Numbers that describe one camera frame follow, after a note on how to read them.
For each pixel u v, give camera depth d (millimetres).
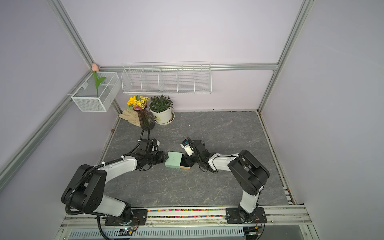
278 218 739
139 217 739
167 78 983
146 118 1024
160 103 997
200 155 723
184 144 815
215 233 1577
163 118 1068
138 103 912
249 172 475
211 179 848
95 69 903
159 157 823
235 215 740
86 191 439
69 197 398
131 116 1191
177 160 904
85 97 791
